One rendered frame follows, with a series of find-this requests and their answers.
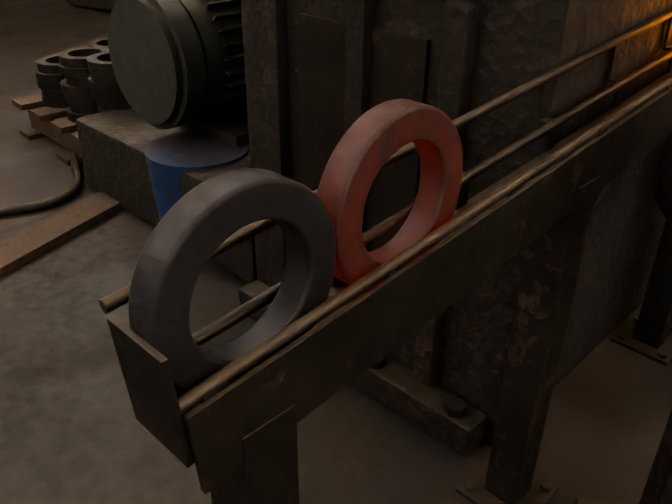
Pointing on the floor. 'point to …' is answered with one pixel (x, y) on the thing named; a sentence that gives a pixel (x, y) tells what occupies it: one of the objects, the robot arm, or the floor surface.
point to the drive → (170, 101)
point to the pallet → (71, 94)
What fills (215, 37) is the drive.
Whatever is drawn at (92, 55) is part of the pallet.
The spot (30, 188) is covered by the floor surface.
